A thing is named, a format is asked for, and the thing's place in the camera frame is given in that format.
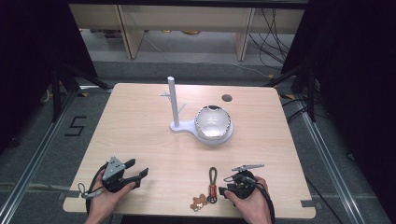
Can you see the beige wooden cabinet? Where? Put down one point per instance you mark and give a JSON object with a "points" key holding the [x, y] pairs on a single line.
{"points": [[186, 18]]}

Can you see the person's left hand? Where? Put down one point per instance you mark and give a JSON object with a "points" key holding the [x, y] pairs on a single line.
{"points": [[104, 200]]}

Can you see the grey tape strip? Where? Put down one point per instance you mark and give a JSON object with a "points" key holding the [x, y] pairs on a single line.
{"points": [[69, 194], [309, 203]]}

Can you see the silver-rimmed glossy dish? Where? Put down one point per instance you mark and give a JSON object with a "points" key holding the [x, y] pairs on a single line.
{"points": [[213, 123]]}

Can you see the yellow object under cabinet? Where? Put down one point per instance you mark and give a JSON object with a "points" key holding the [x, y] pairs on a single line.
{"points": [[190, 32]]}

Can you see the person's right hand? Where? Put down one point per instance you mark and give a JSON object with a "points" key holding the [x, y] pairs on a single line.
{"points": [[252, 203]]}

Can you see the aluminium floor rail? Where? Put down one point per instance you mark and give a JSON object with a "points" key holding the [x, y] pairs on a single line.
{"points": [[31, 165], [323, 155]]}

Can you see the black metal stand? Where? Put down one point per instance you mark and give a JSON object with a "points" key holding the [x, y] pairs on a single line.
{"points": [[56, 93], [310, 93]]}

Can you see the black curtain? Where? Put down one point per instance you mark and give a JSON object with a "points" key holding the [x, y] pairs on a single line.
{"points": [[351, 77], [34, 56]]}

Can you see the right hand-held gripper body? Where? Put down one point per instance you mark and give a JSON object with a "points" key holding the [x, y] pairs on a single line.
{"points": [[243, 184]]}

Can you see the dark round table grommet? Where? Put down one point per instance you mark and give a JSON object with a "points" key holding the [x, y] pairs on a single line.
{"points": [[227, 98]]}

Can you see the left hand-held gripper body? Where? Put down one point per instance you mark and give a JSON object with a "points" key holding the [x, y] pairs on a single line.
{"points": [[113, 174]]}

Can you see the white jewellery tree stand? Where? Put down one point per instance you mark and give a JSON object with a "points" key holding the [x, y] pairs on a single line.
{"points": [[173, 99]]}

